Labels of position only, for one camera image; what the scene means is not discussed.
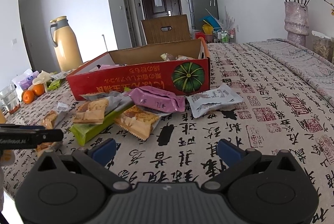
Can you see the clear jar of nuts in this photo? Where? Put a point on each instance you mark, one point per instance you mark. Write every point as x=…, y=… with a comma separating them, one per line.
x=322, y=45

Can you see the wire storage cart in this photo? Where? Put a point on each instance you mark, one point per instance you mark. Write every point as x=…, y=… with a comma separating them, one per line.
x=223, y=35

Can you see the purple tissue pack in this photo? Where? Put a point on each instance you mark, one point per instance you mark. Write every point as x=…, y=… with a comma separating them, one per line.
x=26, y=81

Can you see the small green packet far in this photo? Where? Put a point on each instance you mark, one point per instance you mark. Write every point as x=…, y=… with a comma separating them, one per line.
x=55, y=84

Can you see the green snack bar left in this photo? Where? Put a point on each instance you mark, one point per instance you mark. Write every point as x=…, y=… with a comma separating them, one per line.
x=85, y=132

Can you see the clear drinking glass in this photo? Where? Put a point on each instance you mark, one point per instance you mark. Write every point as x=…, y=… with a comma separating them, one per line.
x=9, y=98

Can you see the white label snack packet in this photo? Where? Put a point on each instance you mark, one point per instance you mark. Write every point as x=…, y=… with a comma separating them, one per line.
x=212, y=100

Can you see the red cardboard pumpkin box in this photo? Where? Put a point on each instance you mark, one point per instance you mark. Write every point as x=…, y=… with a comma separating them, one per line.
x=179, y=67

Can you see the pink grey folded blanket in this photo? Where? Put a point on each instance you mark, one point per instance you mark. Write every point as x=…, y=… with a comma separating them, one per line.
x=316, y=71

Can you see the patterned calligraphy tablecloth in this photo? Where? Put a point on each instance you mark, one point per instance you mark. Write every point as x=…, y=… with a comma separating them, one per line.
x=279, y=111

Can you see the pink textured vase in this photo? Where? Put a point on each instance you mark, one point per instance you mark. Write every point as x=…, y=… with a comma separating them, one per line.
x=296, y=22

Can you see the orange fruit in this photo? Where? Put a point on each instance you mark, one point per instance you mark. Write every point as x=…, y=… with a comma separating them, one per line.
x=38, y=89
x=28, y=96

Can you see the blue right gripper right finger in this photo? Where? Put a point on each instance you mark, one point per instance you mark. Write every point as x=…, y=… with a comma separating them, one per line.
x=229, y=153

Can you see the yellow thermos jug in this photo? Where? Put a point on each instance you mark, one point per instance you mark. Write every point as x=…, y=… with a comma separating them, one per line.
x=65, y=44

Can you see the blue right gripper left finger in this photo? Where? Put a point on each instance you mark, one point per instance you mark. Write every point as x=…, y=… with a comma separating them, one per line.
x=104, y=152

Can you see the pink snack packet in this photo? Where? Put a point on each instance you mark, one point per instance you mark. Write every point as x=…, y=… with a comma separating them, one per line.
x=157, y=99

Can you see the cream plastic bag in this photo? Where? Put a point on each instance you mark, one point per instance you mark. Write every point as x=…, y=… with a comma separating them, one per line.
x=42, y=78

